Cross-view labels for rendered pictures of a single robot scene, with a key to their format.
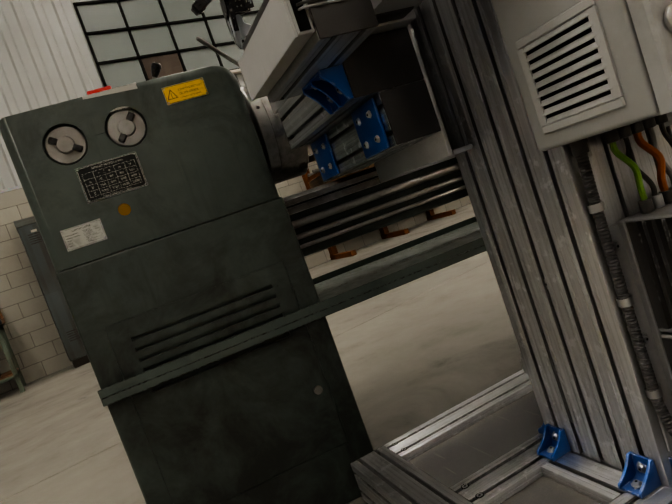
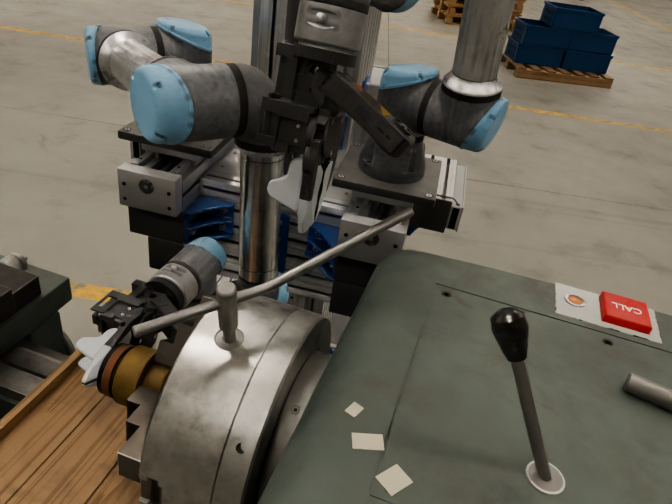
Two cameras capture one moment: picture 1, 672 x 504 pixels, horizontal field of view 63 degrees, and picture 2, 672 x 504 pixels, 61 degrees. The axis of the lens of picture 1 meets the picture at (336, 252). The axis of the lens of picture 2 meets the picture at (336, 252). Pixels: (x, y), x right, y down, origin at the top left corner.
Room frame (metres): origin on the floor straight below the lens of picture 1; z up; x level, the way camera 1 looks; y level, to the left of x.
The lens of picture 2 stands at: (2.18, 0.39, 1.69)
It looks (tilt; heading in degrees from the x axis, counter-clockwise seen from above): 33 degrees down; 208
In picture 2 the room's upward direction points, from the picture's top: 9 degrees clockwise
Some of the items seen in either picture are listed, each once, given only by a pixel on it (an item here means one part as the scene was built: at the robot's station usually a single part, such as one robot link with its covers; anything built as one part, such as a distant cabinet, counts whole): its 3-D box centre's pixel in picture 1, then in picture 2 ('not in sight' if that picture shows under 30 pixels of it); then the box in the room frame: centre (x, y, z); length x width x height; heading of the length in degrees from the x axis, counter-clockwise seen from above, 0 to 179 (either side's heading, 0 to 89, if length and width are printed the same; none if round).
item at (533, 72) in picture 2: not in sight; (561, 41); (-5.49, -1.12, 0.39); 1.20 x 0.80 x 0.79; 127
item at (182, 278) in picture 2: not in sight; (171, 287); (1.64, -0.20, 1.08); 0.08 x 0.05 x 0.08; 104
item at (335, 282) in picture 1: (424, 255); not in sight; (1.86, -0.28, 0.53); 2.10 x 0.60 x 0.02; 105
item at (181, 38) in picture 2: not in sight; (181, 52); (1.26, -0.57, 1.33); 0.13 x 0.12 x 0.14; 154
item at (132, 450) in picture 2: not in sight; (151, 441); (1.88, 0.01, 1.09); 0.12 x 0.11 x 0.05; 15
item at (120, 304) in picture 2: not in sight; (138, 314); (1.72, -0.19, 1.08); 0.12 x 0.09 x 0.08; 14
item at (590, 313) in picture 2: (114, 104); (598, 326); (1.45, 0.41, 1.23); 0.13 x 0.08 x 0.06; 105
